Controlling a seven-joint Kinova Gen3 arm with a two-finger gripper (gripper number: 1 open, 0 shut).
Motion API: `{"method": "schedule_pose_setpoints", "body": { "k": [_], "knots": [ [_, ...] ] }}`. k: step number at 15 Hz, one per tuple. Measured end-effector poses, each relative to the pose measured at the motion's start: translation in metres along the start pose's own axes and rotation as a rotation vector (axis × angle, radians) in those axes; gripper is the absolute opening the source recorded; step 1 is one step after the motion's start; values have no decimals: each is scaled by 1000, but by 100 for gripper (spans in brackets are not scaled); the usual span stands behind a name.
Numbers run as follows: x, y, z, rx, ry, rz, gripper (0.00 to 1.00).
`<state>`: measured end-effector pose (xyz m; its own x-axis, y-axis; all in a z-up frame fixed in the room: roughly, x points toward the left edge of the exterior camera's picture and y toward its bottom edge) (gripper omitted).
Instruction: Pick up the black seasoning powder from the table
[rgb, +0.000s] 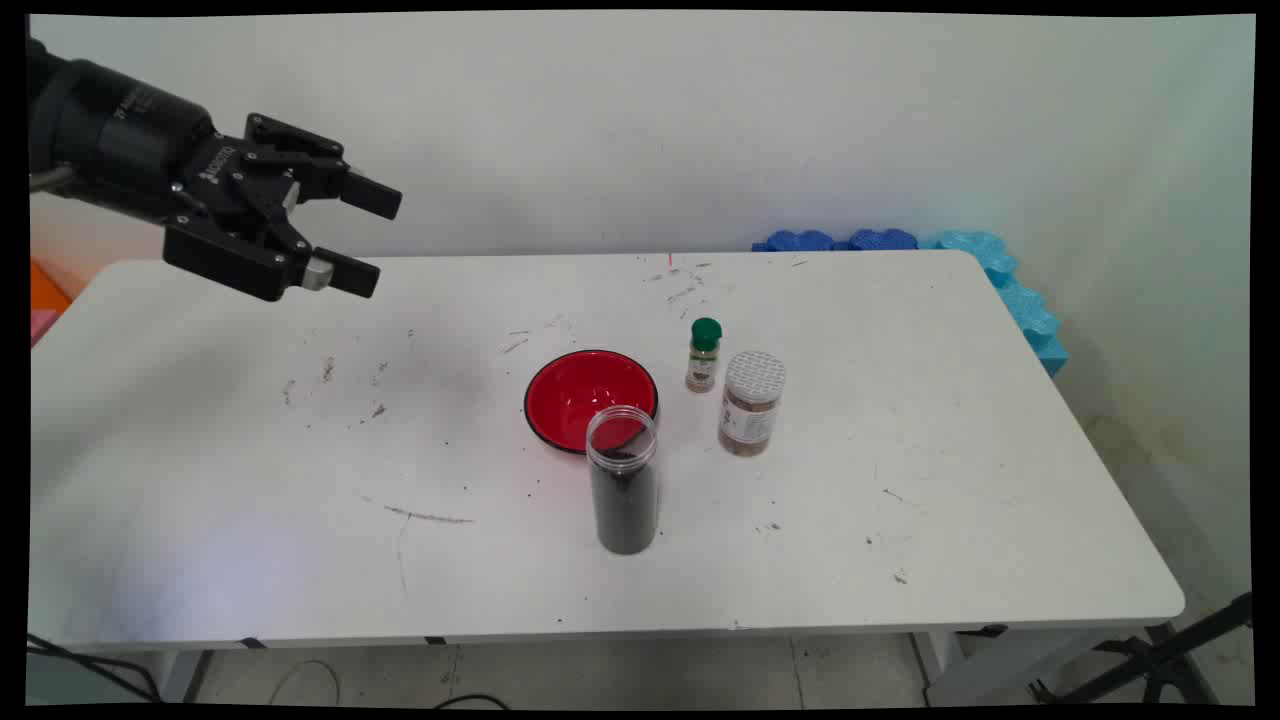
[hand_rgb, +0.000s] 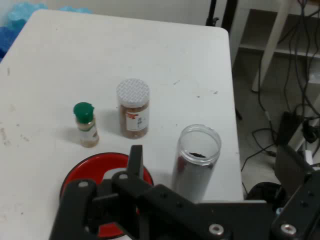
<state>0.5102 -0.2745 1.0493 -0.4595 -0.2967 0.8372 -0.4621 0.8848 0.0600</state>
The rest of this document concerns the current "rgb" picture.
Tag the dark blue foam mat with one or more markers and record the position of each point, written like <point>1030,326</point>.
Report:
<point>800,241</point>
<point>882,239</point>

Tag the clear plastic jar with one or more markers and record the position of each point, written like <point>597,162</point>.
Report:
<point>622,510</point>

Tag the red bowl with black rim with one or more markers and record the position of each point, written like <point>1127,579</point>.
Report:
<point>575,390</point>

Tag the pink block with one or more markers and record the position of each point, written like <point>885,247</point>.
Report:
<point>42,325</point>

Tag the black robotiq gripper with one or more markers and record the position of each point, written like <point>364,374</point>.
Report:
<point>130,140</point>

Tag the white lid spice jar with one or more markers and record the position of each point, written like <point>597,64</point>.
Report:
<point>750,415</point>

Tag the cyan foam mat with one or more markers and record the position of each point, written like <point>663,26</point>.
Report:
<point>1010,290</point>

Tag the black tripod stand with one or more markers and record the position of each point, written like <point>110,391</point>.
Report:
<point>1160,660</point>

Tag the white table leg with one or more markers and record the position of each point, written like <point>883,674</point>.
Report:
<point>180,675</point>

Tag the white table leg frame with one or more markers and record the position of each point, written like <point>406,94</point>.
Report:
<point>990,670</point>

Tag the green cap spice bottle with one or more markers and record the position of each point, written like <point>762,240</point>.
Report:
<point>703,370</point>

